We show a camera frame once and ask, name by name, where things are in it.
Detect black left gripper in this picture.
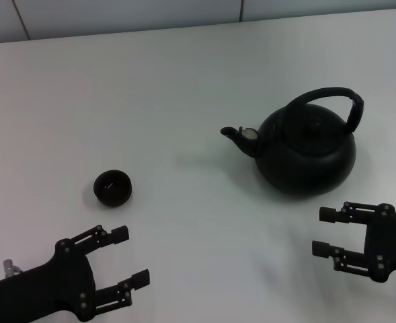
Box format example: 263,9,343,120
0,225,151,322

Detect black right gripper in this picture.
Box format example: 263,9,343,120
311,201,396,283

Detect small dark teacup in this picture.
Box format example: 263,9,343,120
93,170,134,208

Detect black round teapot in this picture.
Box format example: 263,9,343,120
220,87,366,199

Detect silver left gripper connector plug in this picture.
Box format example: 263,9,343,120
2,258,24,279

